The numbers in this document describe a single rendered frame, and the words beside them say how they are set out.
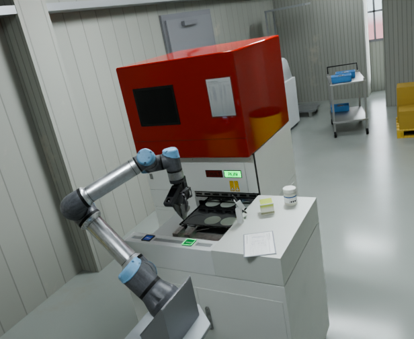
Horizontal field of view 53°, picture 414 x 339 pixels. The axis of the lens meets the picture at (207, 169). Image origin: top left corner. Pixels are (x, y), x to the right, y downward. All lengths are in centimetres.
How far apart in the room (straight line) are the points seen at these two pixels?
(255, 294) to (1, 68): 263
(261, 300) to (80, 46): 305
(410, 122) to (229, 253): 470
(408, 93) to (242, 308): 499
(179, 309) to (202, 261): 42
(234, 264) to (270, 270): 18
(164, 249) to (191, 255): 16
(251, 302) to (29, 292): 228
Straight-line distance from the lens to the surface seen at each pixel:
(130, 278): 176
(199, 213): 256
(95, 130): 429
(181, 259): 215
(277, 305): 204
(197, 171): 263
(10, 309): 382
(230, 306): 217
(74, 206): 186
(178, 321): 174
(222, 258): 201
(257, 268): 195
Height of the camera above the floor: 197
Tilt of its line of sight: 19 degrees down
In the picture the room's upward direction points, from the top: 11 degrees counter-clockwise
